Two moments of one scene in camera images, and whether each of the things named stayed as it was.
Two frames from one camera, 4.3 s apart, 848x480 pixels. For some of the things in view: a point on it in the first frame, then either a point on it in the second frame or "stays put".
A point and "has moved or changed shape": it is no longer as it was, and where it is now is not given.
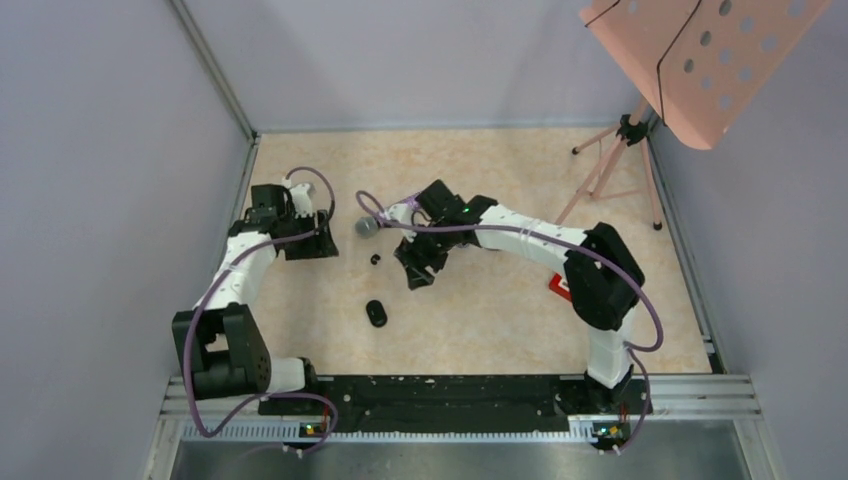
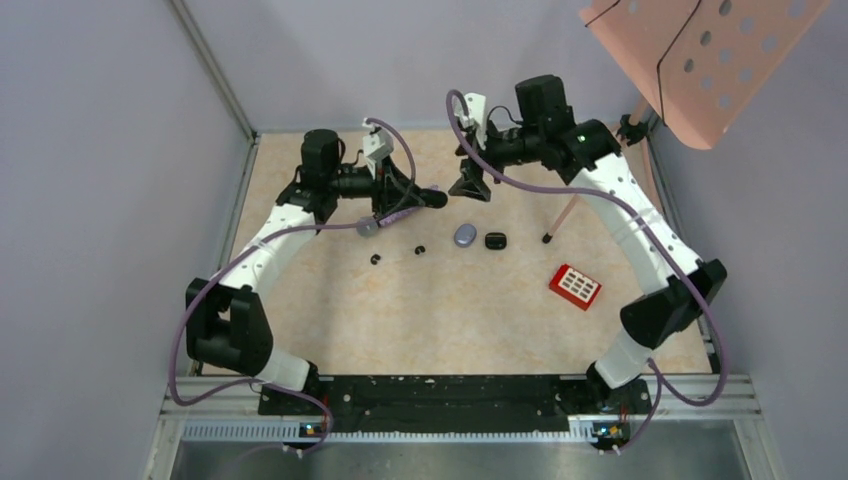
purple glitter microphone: (369, 226) stays put
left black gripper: (321, 245) → (392, 189)
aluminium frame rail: (686, 408) stays put
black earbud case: (376, 313) has moved or changed shape
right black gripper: (415, 260) → (471, 183)
